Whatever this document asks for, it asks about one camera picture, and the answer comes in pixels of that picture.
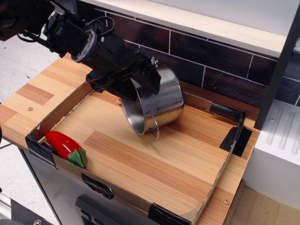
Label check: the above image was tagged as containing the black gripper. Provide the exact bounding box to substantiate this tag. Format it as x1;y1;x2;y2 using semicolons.
75;31;161;100

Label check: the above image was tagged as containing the stainless steel pot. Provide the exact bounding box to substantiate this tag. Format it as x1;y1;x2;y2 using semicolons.
120;66;184;139

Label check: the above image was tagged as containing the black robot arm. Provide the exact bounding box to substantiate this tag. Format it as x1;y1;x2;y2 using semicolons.
0;0;161;101

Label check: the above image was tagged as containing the cardboard fence with black tape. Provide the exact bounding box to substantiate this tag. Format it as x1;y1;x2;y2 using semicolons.
25;83;249;225

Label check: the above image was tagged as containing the red toy chili pepper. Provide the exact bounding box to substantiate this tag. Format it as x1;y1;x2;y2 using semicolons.
45;131;87;168

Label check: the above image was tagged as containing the wooden shelf board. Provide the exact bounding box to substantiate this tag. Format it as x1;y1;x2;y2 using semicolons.
88;0;286;57

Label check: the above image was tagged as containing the white dish drying rack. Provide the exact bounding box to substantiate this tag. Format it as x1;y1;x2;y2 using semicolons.
243;100;300;209

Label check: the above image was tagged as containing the dark grey vertical post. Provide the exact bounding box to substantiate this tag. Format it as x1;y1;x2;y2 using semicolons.
254;6;300;130

